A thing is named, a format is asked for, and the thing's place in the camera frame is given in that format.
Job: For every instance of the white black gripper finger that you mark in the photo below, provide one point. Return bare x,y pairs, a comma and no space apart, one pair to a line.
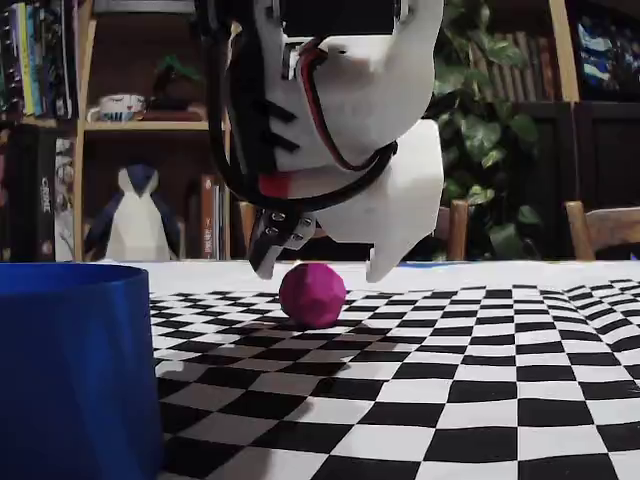
280,235

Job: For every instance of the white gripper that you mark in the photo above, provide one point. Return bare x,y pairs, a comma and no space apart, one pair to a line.
400,200

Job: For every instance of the pink faceted ball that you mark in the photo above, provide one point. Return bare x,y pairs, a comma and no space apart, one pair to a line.
312,295

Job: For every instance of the black Crime game box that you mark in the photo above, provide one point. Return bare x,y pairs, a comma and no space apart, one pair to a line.
42,200

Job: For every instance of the blue round box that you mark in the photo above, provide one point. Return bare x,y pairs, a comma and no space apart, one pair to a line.
75,370

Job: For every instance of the blue tape strip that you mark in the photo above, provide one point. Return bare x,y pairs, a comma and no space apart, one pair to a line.
430,265

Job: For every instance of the wooden chair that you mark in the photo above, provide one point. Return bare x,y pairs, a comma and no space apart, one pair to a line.
600,230
460,230

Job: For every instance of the orange spine book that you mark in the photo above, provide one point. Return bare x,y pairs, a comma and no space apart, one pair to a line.
207,220

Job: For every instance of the green leafy houseplant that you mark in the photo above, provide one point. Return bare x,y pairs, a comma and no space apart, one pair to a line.
480,125

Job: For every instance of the white blue paper penguin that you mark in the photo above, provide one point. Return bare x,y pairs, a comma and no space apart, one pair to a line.
135,225

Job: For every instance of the dark wooden cabinet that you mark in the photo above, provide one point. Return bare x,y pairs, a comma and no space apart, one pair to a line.
560,150

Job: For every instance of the small green bonsai plant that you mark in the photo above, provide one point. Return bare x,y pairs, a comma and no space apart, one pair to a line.
175,80

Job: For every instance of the checkerboard paper mat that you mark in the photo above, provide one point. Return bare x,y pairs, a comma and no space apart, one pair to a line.
450,400

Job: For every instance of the white blue patterned mug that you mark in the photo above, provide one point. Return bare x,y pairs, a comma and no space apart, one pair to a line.
120,110

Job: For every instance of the slanted wooden beam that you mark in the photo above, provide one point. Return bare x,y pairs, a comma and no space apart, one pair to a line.
565,55

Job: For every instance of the wooden bookshelf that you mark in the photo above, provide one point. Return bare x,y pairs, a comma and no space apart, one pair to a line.
86,75

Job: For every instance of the blue painting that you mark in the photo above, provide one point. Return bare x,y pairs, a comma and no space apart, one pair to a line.
610,55

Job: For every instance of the yellow spine book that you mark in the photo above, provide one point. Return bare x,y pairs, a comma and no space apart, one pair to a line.
31,65

